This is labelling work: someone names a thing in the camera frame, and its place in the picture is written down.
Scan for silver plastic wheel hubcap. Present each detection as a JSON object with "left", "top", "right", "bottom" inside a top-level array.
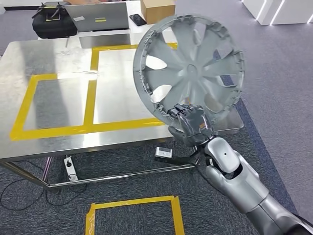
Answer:
[{"left": 133, "top": 13, "right": 246, "bottom": 131}]

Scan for black smartphone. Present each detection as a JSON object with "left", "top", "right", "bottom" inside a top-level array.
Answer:
[{"left": 129, "top": 13, "right": 147, "bottom": 27}]

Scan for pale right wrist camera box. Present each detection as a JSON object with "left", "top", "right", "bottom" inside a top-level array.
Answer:
[{"left": 155, "top": 146, "right": 173, "bottom": 163}]

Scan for white desk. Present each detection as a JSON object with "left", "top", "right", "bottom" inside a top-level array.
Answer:
[{"left": 38, "top": 0, "right": 178, "bottom": 41}]

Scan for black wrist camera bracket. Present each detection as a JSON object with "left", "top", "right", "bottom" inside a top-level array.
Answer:
[{"left": 156, "top": 147, "right": 204, "bottom": 167}]

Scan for white power strip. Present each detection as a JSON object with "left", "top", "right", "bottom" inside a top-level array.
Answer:
[{"left": 63, "top": 155, "right": 79, "bottom": 183}]

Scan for black carry bag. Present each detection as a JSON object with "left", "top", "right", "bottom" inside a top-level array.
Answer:
[{"left": 32, "top": 1, "right": 78, "bottom": 40}]

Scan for silver laptop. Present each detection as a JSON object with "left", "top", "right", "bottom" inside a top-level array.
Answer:
[{"left": 64, "top": 2, "right": 130, "bottom": 33}]

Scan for black floor cable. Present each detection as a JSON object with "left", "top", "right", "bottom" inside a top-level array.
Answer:
[{"left": 0, "top": 160, "right": 87, "bottom": 212}]

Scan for white lit display block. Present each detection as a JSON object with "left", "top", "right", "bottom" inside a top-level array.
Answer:
[
  {"left": 256, "top": 0, "right": 313, "bottom": 26},
  {"left": 242, "top": 0, "right": 268, "bottom": 21}
]

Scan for brown cardboard box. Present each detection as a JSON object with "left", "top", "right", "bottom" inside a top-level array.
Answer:
[{"left": 140, "top": 0, "right": 176, "bottom": 25}]

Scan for stainless steel workbench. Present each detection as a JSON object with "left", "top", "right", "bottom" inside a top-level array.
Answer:
[{"left": 0, "top": 32, "right": 245, "bottom": 192}]

